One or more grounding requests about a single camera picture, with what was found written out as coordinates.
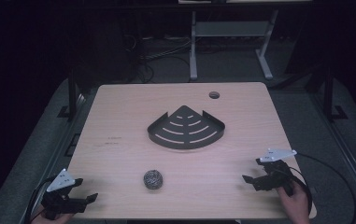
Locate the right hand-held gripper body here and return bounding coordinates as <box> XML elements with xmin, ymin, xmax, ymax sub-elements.
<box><xmin>258</xmin><ymin>147</ymin><xmax>298</xmax><ymax>191</ymax></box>

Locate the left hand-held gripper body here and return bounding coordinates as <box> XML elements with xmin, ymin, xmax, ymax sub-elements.
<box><xmin>40</xmin><ymin>168</ymin><xmax>85</xmax><ymax>220</ymax></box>

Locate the steel wool scouring ball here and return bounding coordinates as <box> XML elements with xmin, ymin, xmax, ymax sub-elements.
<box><xmin>143</xmin><ymin>169</ymin><xmax>164</xmax><ymax>190</ymax></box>

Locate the black metal corner shelf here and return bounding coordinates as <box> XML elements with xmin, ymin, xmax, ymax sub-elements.
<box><xmin>147</xmin><ymin>105</ymin><xmax>226</xmax><ymax>150</ymax></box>

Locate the person's left hand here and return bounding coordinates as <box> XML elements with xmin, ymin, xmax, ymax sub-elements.
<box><xmin>30</xmin><ymin>213</ymin><xmax>74</xmax><ymax>224</ymax></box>

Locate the person's right hand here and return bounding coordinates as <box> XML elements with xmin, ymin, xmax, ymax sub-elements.
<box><xmin>276</xmin><ymin>182</ymin><xmax>311</xmax><ymax>224</ymax></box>

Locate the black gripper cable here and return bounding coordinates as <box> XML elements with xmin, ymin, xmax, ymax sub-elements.
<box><xmin>287</xmin><ymin>151</ymin><xmax>356</xmax><ymax>224</ymax></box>
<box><xmin>23</xmin><ymin>176</ymin><xmax>56</xmax><ymax>224</ymax></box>

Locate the black metal post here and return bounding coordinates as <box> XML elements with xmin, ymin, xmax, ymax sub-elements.
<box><xmin>322</xmin><ymin>65</ymin><xmax>349</xmax><ymax>123</ymax></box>
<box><xmin>57</xmin><ymin>68</ymin><xmax>81</xmax><ymax>122</ymax></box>

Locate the white metal desk frame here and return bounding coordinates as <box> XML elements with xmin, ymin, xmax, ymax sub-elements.
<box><xmin>189</xmin><ymin>8</ymin><xmax>280</xmax><ymax>81</ymax></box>

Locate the bundle of floor cables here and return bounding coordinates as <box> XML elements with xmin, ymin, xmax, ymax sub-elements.
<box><xmin>121</xmin><ymin>33</ymin><xmax>192</xmax><ymax>84</ymax></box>

